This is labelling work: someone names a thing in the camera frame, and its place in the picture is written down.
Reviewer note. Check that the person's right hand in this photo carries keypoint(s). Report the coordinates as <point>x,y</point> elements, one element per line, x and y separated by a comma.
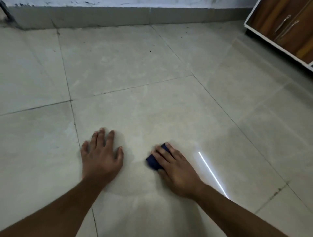
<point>181,174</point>

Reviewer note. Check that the person's left hand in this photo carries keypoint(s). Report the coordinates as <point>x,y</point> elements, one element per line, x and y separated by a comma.
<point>100,163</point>

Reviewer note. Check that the person's right thumb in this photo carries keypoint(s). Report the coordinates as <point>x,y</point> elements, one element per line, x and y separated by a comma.
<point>162,172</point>

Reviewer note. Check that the person's left little finger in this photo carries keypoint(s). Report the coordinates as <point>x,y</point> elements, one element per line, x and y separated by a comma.
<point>84,150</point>

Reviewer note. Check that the person's left thumb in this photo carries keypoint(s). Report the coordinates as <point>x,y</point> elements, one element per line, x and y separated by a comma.
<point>119,155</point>

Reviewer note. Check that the person's left middle finger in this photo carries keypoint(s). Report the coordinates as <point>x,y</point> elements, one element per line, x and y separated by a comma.
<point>101,136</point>

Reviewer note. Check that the dark blue cleaning cloth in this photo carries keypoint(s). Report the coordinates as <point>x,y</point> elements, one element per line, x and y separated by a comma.
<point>153,161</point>

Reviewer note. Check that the person's left forearm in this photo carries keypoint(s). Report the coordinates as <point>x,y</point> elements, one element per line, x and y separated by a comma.
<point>53,210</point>

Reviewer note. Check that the person's right forearm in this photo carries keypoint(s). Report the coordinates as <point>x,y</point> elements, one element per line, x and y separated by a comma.
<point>234,214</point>

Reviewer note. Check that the wooden cabinet with white frame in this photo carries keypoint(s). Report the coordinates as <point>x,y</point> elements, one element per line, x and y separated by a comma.
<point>288,24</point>

